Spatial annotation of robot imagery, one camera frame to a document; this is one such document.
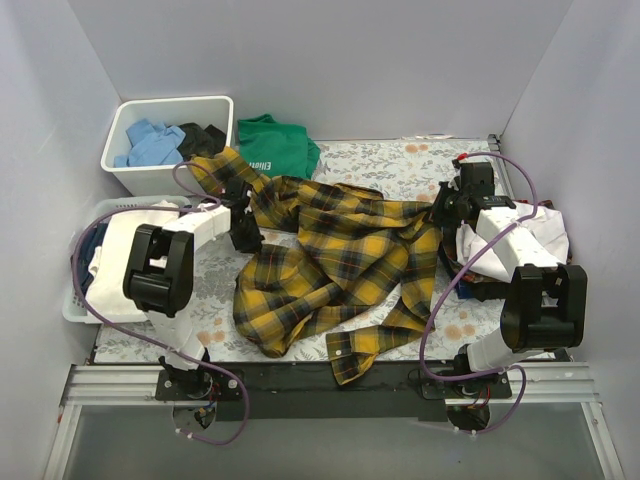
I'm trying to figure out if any aluminium frame rail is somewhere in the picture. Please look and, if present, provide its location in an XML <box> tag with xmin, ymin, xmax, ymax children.
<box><xmin>45</xmin><ymin>361</ymin><xmax>625</xmax><ymax>479</ymax></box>

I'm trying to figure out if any navy blue garment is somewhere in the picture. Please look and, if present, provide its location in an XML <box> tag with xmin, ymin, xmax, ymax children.
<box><xmin>75</xmin><ymin>222</ymin><xmax>108</xmax><ymax>295</ymax></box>

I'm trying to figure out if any white folded garment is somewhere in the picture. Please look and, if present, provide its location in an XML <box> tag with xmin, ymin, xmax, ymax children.
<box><xmin>85</xmin><ymin>210</ymin><xmax>179</xmax><ymax>323</ymax></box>

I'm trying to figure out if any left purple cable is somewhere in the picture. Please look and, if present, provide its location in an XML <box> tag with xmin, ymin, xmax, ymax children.
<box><xmin>73</xmin><ymin>160</ymin><xmax>251</xmax><ymax>446</ymax></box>

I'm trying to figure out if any white folded shirt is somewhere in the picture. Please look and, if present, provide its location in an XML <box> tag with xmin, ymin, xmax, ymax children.
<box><xmin>455</xmin><ymin>202</ymin><xmax>569</xmax><ymax>282</ymax></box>

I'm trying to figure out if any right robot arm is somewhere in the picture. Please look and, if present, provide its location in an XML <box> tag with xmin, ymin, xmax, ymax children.
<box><xmin>431</xmin><ymin>154</ymin><xmax>588</xmax><ymax>398</ymax></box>

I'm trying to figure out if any black garment in bin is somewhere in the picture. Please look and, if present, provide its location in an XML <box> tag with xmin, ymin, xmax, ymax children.
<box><xmin>178</xmin><ymin>122</ymin><xmax>226</xmax><ymax>161</ymax></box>

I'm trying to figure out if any light blue shirt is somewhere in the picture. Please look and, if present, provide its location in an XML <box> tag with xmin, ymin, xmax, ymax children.
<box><xmin>114</xmin><ymin>119</ymin><xmax>186</xmax><ymax>168</ymax></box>

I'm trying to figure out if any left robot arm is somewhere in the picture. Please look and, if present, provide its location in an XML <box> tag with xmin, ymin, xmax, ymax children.
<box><xmin>123</xmin><ymin>179</ymin><xmax>263</xmax><ymax>400</ymax></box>

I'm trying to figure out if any white laundry basket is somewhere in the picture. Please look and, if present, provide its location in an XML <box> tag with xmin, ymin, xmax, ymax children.
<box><xmin>62</xmin><ymin>195</ymin><xmax>191</xmax><ymax>324</ymax></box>

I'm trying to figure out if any floral tablecloth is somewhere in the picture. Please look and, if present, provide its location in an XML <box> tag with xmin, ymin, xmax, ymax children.
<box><xmin>93</xmin><ymin>140</ymin><xmax>502</xmax><ymax>364</ymax></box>

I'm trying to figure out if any yellow plaid long sleeve shirt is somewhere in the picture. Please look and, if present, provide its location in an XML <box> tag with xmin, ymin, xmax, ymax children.
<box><xmin>191</xmin><ymin>148</ymin><xmax>441</xmax><ymax>385</ymax></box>

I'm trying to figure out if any white plastic bin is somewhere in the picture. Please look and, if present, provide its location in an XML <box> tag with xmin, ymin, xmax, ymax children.
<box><xmin>100</xmin><ymin>95</ymin><xmax>234</xmax><ymax>196</ymax></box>

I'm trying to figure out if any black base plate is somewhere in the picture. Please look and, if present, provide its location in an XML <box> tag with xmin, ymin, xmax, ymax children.
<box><xmin>154</xmin><ymin>360</ymin><xmax>514</xmax><ymax>424</ymax></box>

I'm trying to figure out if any green printed shirt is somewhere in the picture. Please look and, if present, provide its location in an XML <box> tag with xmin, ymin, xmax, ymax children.
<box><xmin>237</xmin><ymin>114</ymin><xmax>320</xmax><ymax>179</ymax></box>

